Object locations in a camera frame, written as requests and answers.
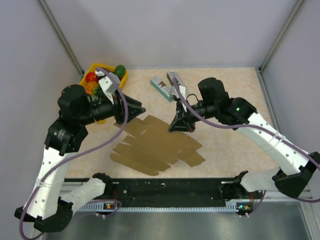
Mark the red apple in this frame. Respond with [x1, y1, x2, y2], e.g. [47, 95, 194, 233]
[85, 72, 98, 83]

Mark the teal white carton box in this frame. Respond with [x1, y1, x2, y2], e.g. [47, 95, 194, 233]
[150, 76, 174, 102]

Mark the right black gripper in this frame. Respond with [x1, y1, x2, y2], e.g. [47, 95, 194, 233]
[168, 99, 217, 134]

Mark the silver brown carton box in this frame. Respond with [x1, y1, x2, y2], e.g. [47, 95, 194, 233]
[167, 71, 188, 101]

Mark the brown cardboard box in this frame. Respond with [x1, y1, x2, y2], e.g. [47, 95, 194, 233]
[110, 115, 206, 176]

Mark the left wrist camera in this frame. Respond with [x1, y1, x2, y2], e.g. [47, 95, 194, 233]
[95, 70, 121, 104]

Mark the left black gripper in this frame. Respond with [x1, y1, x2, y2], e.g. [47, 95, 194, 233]
[78, 88, 146, 126]

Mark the yellow plastic tray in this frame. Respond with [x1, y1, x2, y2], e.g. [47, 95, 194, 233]
[79, 62, 129, 125]

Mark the aluminium rail with cable duct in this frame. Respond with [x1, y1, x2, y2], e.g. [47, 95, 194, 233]
[78, 184, 296, 215]

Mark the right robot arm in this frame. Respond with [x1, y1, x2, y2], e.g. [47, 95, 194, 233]
[169, 77, 320, 200]

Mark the green avocado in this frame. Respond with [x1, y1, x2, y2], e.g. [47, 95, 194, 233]
[113, 64, 127, 79]

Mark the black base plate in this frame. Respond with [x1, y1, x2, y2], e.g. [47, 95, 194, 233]
[63, 177, 253, 208]

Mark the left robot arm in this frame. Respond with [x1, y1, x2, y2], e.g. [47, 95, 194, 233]
[14, 84, 146, 233]

